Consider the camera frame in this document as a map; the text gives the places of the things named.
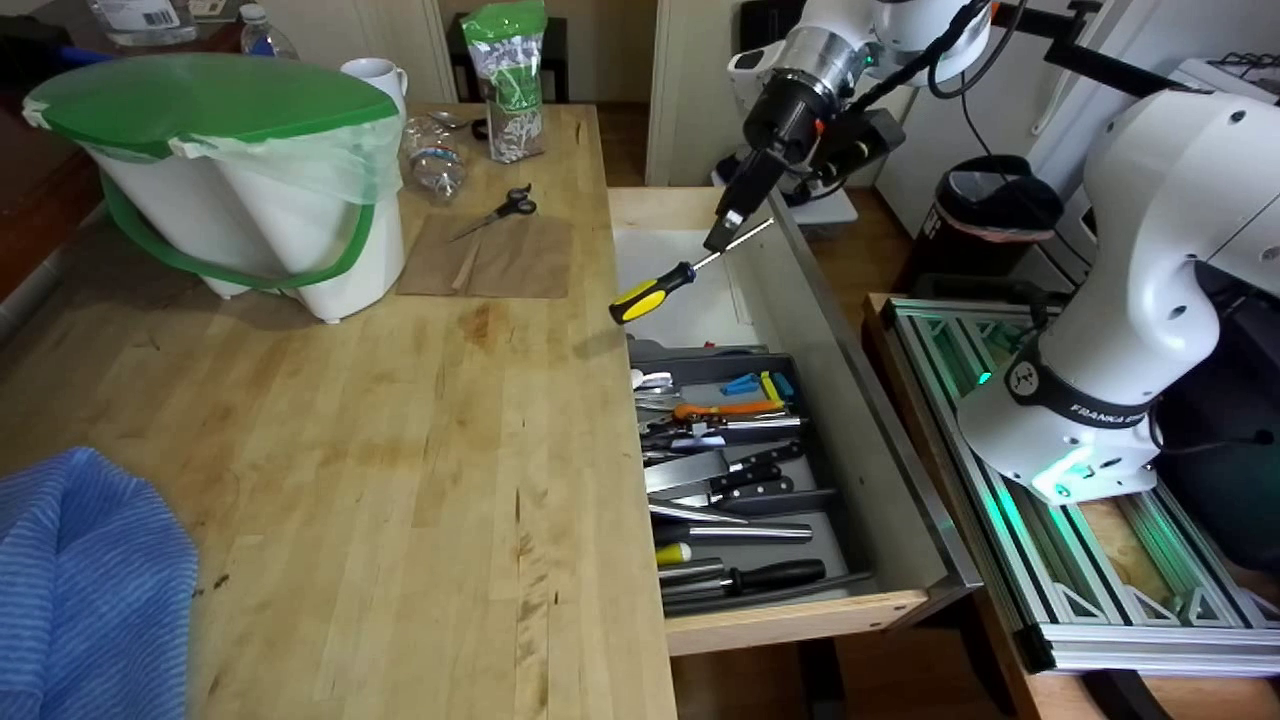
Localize riveted black handled knife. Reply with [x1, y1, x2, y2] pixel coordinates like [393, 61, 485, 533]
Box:
[663, 438, 813, 511]

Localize yellow black handled screwdriver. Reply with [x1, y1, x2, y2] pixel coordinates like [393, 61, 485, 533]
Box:
[605, 215, 781, 331]

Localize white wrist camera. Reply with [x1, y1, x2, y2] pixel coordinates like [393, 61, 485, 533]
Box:
[723, 34, 792, 82]

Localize silver utensil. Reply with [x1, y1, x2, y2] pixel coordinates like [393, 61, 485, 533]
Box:
[644, 411, 809, 453]

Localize white container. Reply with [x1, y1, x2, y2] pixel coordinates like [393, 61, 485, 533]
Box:
[83, 0, 183, 34]

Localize steel cleaver blade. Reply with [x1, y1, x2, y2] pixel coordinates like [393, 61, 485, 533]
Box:
[640, 446, 730, 498]

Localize blue cloth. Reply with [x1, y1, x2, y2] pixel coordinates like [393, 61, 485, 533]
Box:
[0, 444, 203, 720]

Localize wooden drawer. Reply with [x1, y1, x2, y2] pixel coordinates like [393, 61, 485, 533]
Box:
[605, 166, 982, 659]

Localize white bin with green lid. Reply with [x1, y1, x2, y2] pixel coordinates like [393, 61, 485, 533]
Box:
[17, 52, 410, 327]

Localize clear bottle with blue label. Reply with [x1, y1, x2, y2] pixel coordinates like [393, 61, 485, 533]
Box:
[237, 0, 283, 61]

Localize black handled scissors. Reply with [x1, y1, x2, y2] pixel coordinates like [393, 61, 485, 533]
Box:
[448, 181, 538, 249]

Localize crumpled clear plastic bottle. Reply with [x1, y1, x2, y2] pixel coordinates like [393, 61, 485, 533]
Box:
[400, 110, 472, 208]

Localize black camera stand pole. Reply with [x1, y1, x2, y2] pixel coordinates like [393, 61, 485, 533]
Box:
[990, 0, 1194, 110]

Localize black hanging cable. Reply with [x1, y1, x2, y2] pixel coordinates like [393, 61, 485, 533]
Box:
[950, 91, 999, 165]

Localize grey utensil tray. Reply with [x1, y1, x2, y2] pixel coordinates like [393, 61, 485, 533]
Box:
[627, 345, 883, 620]

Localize green topped grain bag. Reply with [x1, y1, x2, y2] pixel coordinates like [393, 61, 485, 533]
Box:
[455, 0, 553, 166]

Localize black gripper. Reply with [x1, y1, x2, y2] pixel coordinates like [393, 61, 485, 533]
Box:
[699, 70, 911, 256]

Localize steel sharpening rod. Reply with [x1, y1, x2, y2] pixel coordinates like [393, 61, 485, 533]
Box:
[653, 517, 814, 545]

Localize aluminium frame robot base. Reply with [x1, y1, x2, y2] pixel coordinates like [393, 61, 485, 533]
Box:
[877, 293, 1280, 675]

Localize orange handled tool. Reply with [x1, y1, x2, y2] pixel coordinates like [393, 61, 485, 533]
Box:
[667, 397, 792, 427]

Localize white mug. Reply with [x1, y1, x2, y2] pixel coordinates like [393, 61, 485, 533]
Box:
[336, 52, 410, 116]

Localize black wall speaker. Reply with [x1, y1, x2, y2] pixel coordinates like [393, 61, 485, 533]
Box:
[734, 0, 813, 57]

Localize long black handled knife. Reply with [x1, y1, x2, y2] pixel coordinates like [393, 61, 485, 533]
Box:
[660, 554, 831, 617]

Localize black trash can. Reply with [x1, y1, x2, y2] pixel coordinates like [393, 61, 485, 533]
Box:
[917, 152, 1069, 293]

